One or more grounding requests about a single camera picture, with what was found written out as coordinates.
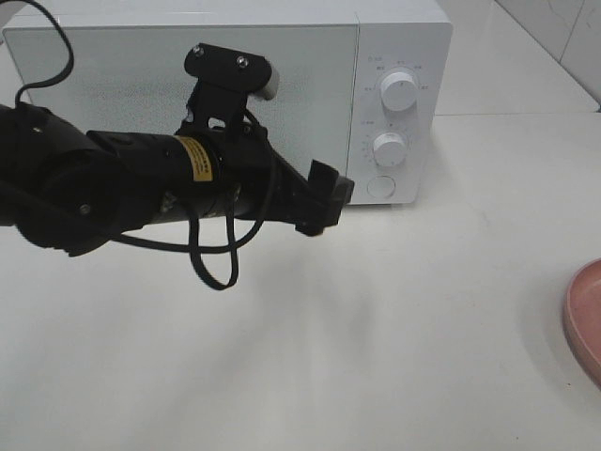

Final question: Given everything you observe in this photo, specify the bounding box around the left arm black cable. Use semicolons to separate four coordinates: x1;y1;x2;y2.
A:
13;0;278;292

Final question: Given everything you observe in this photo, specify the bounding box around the white microwave knob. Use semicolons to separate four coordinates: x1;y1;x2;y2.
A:
373;132;408;167
379;68;418;112

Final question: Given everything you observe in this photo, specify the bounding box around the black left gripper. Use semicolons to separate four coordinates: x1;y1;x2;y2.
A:
176;117;354;237

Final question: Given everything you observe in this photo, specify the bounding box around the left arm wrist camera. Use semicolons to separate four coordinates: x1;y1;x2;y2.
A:
184;42;280;133

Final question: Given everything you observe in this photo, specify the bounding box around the white microwave oven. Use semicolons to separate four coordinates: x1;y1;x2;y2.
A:
1;1;454;206

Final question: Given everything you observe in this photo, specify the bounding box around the pink round plate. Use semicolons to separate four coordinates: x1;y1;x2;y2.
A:
562;259;600;388

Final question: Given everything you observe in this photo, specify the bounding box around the round white door button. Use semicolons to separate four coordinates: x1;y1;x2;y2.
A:
366;176;396;199

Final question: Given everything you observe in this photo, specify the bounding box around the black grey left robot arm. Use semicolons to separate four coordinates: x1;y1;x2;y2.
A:
1;104;354;257

